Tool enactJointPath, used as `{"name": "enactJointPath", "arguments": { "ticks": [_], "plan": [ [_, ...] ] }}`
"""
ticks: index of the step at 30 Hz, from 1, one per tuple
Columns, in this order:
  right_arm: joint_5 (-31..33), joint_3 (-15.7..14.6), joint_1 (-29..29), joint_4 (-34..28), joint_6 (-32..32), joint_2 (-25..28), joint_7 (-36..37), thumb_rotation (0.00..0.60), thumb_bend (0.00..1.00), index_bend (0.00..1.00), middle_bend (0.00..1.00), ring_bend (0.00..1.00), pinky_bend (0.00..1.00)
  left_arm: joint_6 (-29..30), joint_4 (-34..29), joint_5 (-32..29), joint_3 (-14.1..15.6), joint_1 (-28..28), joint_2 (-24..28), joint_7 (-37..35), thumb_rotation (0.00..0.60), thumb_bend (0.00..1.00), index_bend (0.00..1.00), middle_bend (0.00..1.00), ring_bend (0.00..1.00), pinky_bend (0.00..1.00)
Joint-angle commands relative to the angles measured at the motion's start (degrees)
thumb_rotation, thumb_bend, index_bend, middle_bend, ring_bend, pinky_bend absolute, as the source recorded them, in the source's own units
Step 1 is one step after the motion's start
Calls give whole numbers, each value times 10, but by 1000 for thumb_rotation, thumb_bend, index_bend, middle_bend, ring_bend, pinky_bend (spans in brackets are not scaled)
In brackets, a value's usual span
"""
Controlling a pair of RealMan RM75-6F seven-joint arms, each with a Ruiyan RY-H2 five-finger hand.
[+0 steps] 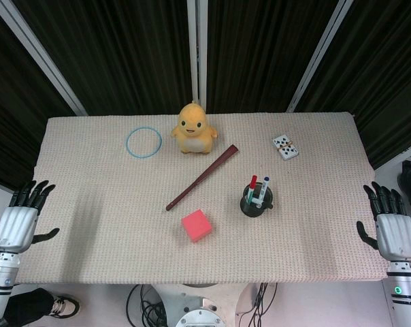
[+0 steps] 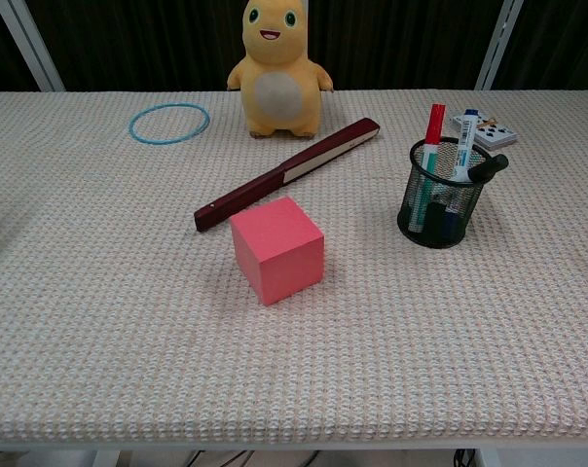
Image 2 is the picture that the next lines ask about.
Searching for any yellow plush dinosaur toy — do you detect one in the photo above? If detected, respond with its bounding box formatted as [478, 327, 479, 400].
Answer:
[226, 0, 335, 140]

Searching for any light blue thin ring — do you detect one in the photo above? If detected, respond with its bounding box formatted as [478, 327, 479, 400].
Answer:
[129, 101, 211, 146]

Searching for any red capped green marker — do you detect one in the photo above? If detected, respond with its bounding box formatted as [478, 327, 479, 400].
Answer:
[408, 103, 448, 234]

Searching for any beige woven tablecloth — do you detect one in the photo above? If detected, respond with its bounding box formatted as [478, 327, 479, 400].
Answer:
[0, 90, 588, 445]

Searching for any white metal frame post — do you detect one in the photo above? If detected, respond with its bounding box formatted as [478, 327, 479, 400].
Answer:
[0, 0, 66, 92]
[473, 0, 525, 91]

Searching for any playing card deck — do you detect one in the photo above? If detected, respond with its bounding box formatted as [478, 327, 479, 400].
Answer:
[449, 110, 519, 151]

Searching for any blue capped white marker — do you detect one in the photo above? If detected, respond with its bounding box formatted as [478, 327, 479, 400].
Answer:
[442, 108, 480, 231]

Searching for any dark red folded fan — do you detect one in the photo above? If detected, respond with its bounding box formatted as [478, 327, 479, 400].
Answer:
[194, 117, 381, 234]

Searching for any black capped white marker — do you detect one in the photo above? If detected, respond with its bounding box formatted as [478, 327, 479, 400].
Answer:
[423, 154, 510, 231]

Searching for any black mesh pen holder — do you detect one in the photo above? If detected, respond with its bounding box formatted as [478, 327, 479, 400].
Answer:
[396, 136, 497, 250]

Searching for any pink foam cube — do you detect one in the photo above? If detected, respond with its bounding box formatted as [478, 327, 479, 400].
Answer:
[229, 196, 325, 307]

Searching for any black curtain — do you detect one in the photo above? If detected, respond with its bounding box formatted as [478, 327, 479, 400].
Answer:
[0, 0, 588, 93]

